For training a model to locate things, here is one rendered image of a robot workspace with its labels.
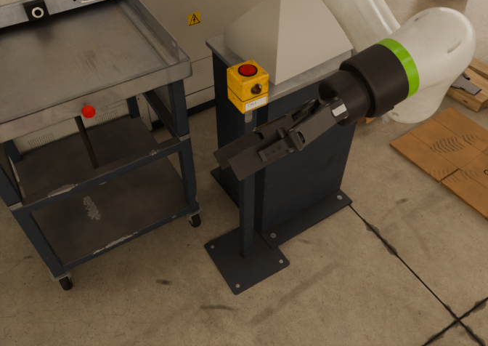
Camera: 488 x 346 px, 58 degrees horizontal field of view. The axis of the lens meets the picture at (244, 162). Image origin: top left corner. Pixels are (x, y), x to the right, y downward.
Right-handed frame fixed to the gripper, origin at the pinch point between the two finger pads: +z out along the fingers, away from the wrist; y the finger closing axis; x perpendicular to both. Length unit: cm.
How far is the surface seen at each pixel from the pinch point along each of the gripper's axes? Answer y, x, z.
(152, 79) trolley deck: 65, 20, 1
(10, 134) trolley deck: 59, 24, 39
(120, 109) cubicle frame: 156, 23, 17
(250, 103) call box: 52, 2, -17
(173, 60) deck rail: 66, 22, -7
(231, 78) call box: 52, 10, -16
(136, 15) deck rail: 86, 41, -5
